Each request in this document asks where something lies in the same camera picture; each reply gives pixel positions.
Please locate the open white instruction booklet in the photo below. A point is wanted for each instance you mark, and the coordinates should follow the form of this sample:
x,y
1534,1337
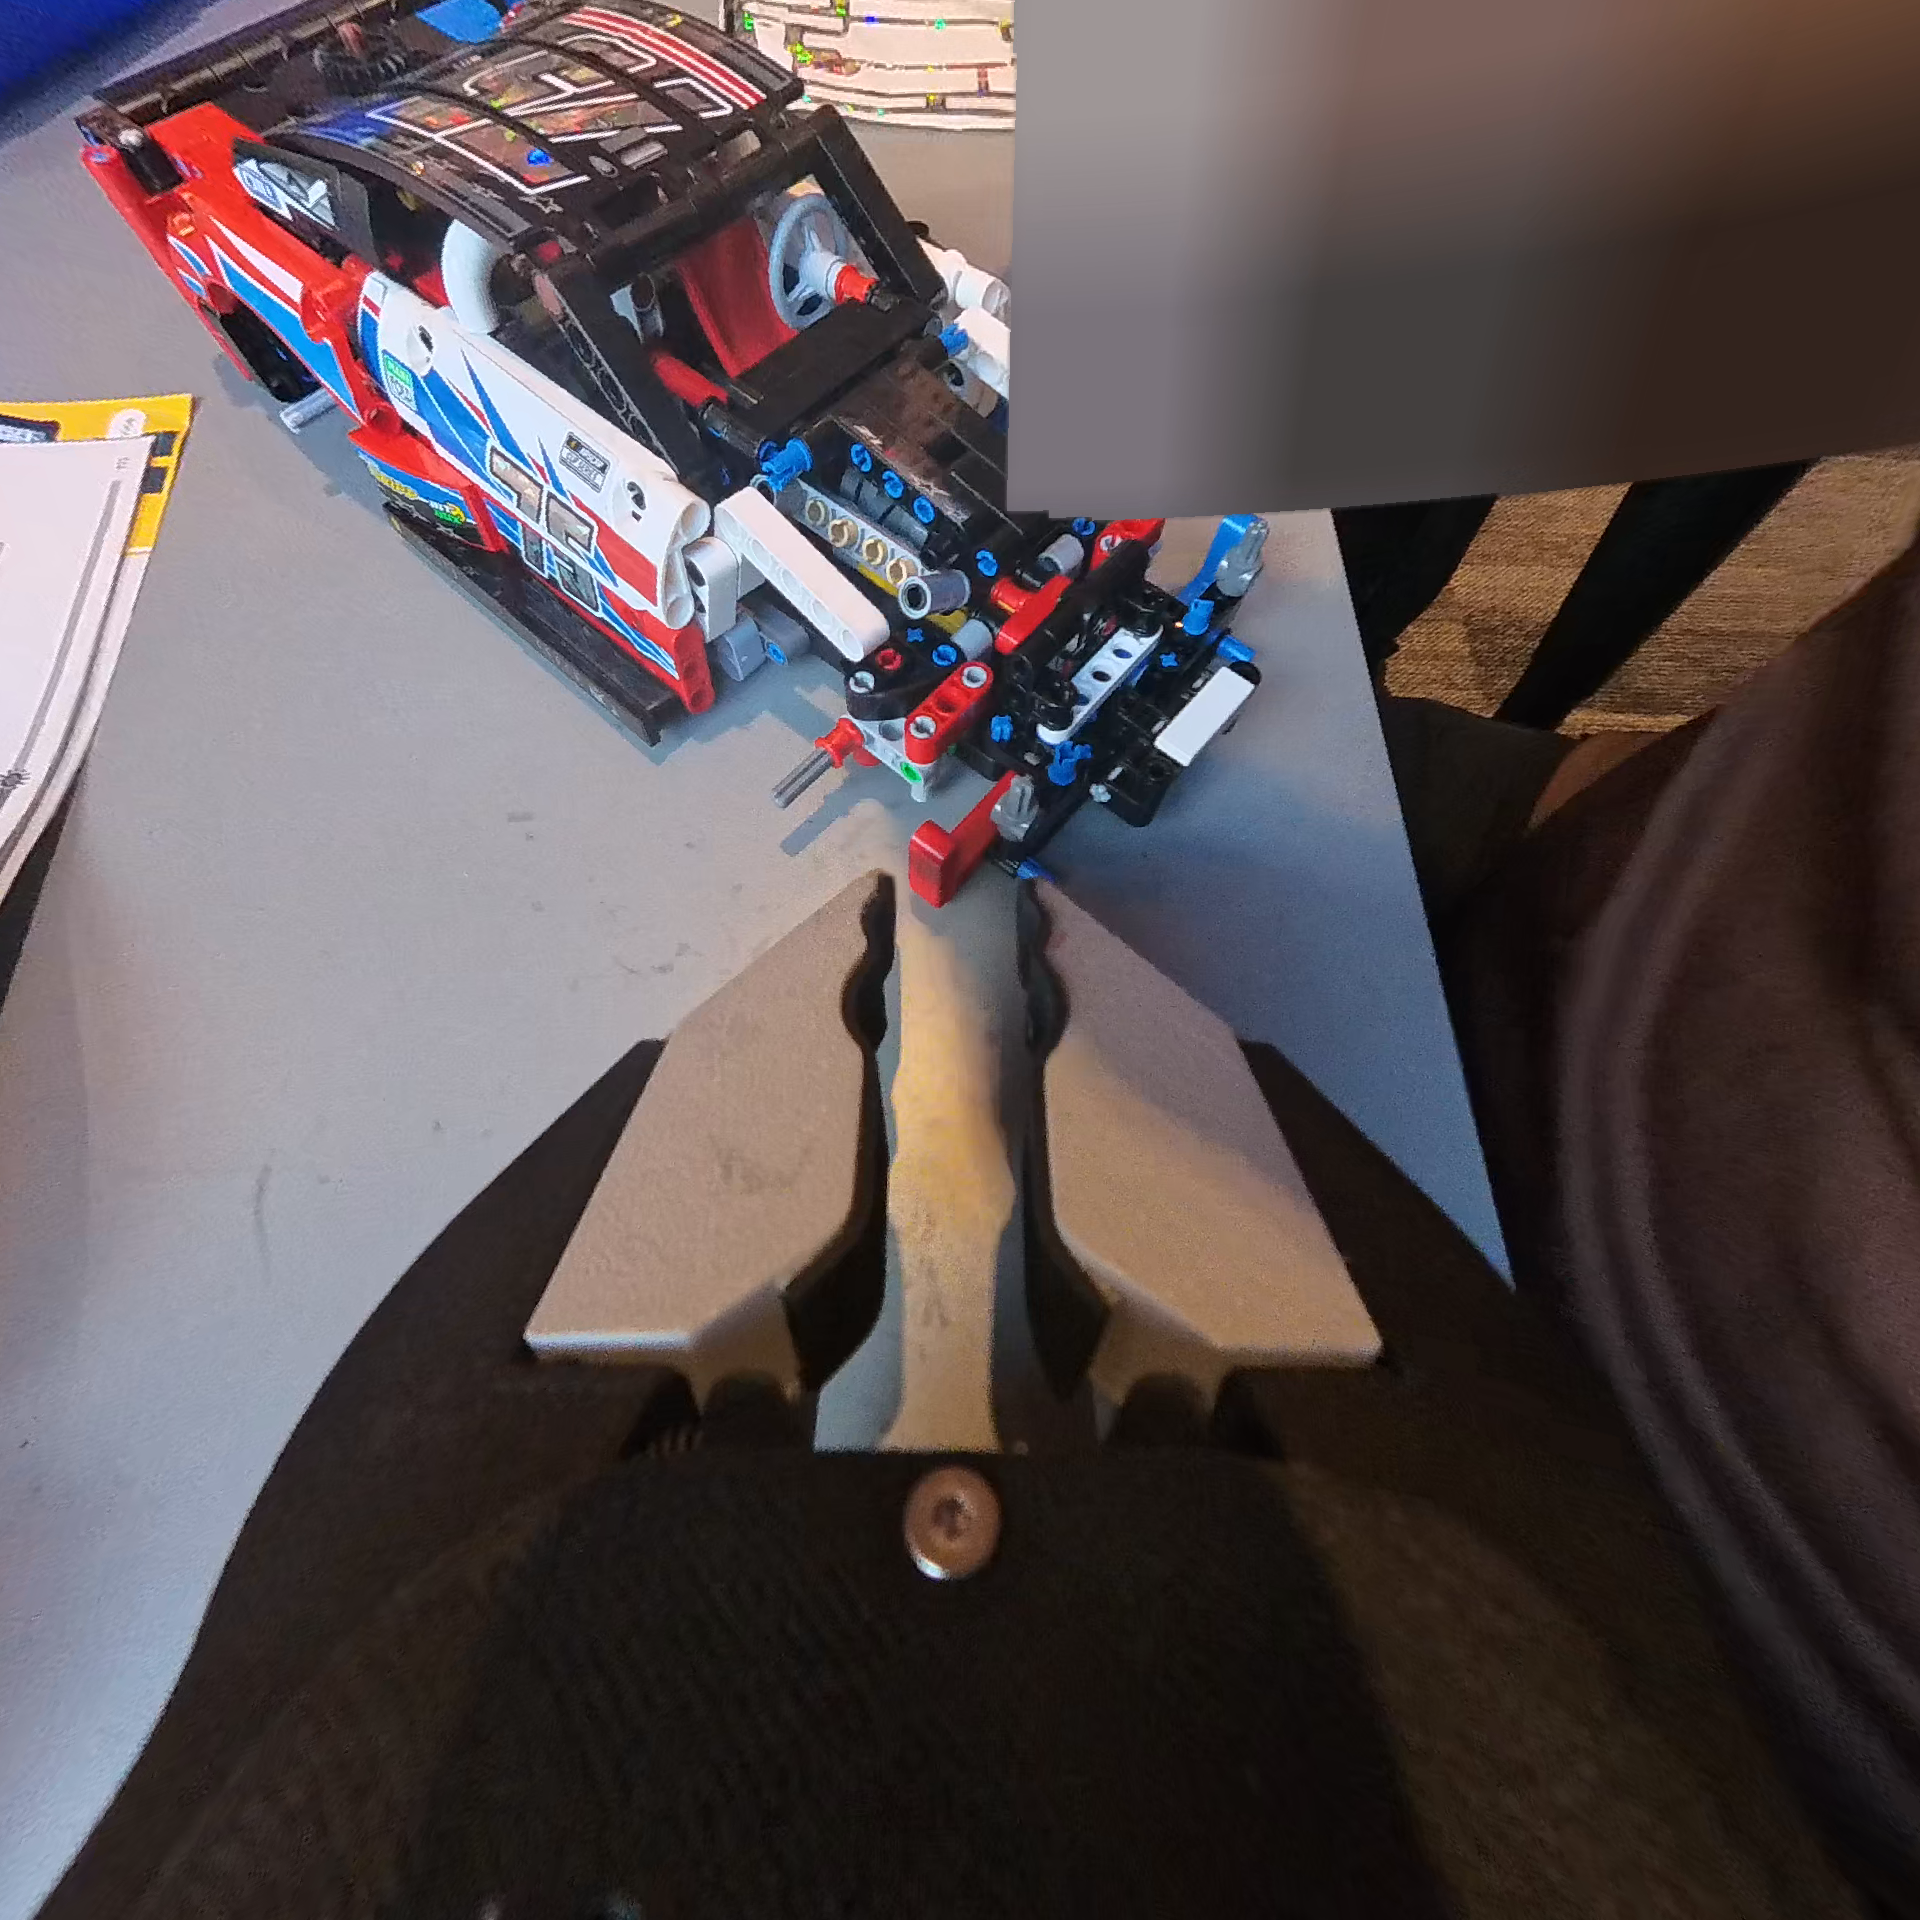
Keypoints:
x,y
60,630

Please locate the person's brown shirt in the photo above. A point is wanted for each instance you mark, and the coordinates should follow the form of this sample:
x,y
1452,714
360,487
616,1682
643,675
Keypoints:
x,y
1725,1050

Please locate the yellow-cover instruction booklet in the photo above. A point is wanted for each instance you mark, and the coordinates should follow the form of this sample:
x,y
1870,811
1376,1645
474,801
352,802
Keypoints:
x,y
159,427

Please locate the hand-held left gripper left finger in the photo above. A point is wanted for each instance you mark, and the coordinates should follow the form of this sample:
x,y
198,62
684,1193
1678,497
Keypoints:
x,y
706,1142

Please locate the grey desk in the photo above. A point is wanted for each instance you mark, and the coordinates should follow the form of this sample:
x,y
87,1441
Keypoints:
x,y
301,975

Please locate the toy brick race car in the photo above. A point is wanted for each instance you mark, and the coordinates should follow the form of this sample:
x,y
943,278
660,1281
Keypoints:
x,y
571,450

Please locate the holographic sticker sheet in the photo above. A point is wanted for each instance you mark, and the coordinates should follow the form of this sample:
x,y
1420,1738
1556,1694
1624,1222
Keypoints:
x,y
902,61

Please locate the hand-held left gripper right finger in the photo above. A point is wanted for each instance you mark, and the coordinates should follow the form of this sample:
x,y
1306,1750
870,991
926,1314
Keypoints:
x,y
1184,1154

